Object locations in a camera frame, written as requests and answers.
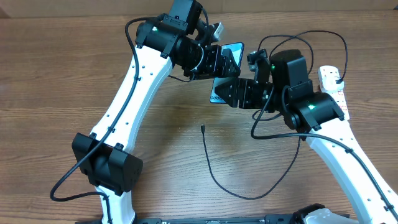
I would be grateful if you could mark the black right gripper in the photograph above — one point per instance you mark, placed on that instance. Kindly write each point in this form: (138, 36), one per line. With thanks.
(242, 92)

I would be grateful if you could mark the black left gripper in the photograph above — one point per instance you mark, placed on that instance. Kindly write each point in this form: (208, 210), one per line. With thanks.
(215, 68)

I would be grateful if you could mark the blue Galaxy smartphone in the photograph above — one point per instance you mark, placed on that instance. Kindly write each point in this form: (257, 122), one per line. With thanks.
(231, 55)

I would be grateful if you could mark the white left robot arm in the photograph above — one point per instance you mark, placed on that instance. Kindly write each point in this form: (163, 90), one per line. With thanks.
(181, 37)

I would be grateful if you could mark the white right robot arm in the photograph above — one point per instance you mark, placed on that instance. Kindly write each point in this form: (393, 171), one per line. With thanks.
(281, 83)

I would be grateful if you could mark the white charger plug adapter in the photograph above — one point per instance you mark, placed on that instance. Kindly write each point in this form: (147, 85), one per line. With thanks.
(331, 84)

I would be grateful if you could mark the white power strip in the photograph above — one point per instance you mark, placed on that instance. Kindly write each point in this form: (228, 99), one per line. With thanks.
(328, 76)

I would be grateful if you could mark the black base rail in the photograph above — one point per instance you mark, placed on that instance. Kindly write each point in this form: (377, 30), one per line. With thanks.
(316, 213)

